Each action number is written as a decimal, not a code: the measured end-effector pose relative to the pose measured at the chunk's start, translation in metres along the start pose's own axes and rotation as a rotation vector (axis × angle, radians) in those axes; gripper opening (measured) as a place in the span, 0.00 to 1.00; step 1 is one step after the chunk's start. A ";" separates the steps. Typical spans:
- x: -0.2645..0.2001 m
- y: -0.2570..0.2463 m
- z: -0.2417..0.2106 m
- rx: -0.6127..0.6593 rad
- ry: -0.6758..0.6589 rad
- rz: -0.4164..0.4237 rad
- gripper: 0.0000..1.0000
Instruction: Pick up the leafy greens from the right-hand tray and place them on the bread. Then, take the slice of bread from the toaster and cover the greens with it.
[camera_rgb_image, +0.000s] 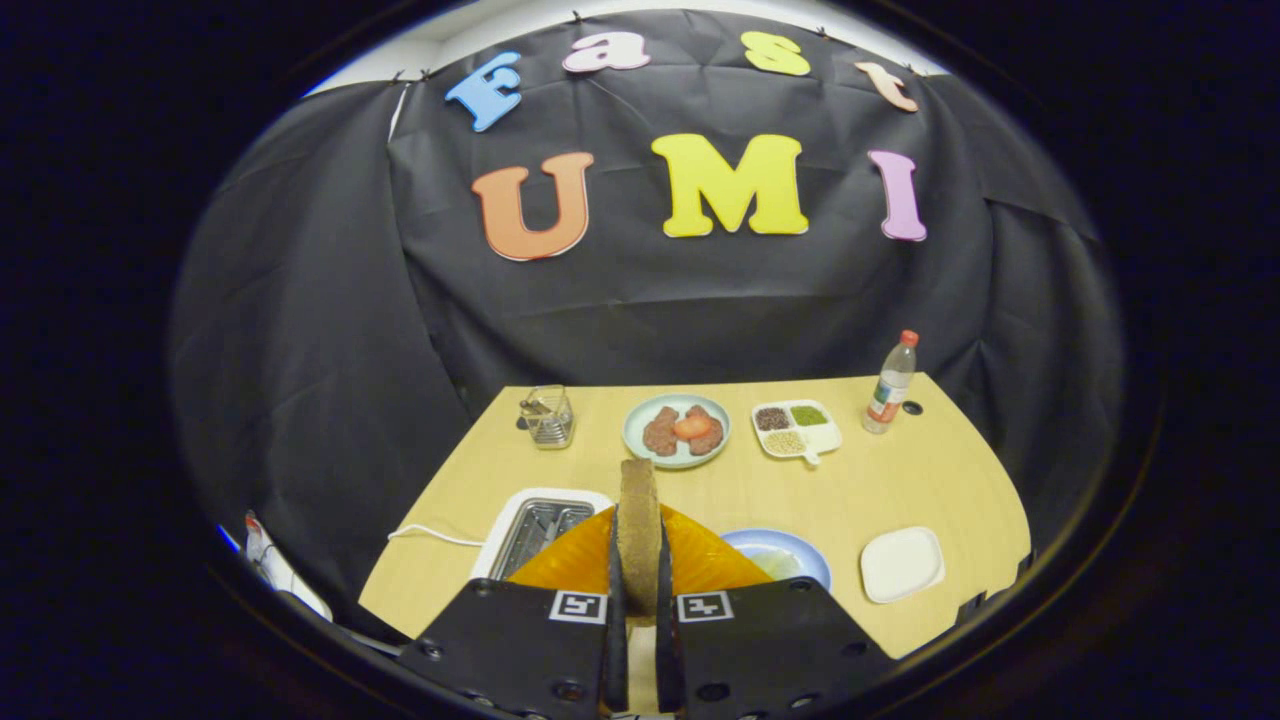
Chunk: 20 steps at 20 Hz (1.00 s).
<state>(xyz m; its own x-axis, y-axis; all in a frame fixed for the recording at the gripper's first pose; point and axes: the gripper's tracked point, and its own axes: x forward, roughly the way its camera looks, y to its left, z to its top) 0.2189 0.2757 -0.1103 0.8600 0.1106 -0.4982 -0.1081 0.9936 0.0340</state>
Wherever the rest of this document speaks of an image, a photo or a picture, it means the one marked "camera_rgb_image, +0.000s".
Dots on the brown meat patty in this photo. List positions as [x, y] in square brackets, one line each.
[660, 435]
[710, 440]

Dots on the clear plastic water bottle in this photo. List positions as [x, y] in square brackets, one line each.
[885, 395]

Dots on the red tomato slice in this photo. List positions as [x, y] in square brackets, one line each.
[692, 427]

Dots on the pale green round plate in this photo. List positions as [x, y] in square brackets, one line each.
[676, 461]

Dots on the brown toast slice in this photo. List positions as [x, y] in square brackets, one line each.
[638, 530]

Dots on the white toaster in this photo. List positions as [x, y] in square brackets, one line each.
[540, 530]

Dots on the blue round plate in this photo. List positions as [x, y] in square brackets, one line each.
[790, 545]

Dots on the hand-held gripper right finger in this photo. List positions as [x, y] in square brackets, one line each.
[668, 660]

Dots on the black backdrop cloth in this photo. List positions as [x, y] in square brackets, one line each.
[650, 300]

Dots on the black table clamp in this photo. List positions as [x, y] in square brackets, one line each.
[1024, 565]
[968, 607]

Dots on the white divided condiment dish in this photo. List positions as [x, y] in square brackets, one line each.
[825, 437]

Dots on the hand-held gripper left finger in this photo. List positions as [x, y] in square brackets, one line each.
[617, 650]

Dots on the white square plate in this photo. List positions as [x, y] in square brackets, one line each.
[900, 565]

